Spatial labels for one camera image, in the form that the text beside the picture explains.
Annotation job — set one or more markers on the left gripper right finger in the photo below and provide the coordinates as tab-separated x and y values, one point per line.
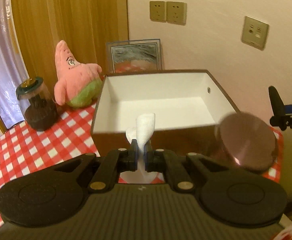
171	166

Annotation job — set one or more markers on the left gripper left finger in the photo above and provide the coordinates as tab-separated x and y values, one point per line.
106	170

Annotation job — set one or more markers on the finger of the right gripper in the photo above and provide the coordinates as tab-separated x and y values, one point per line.
279	114

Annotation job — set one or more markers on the white cloth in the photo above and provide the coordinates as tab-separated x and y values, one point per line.
142	132

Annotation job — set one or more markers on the dark brown cylindrical canister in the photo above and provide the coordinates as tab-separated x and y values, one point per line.
244	140

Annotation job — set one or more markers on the brown open storage box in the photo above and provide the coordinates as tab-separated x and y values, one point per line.
188	105

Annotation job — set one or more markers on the black glass jar grinder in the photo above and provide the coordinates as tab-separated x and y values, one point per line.
37	104

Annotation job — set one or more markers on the pink starfish plush toy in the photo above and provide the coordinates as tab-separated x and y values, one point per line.
78	84

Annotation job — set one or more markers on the purple sheer curtain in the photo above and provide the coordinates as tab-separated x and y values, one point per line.
12	68

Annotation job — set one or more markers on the single wall outlet plate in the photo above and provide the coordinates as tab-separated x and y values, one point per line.
255	33

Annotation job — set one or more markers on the framed picture against wall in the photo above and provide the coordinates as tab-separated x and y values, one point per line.
134	55

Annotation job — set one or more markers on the double wall power socket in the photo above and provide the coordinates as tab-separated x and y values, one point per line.
170	12

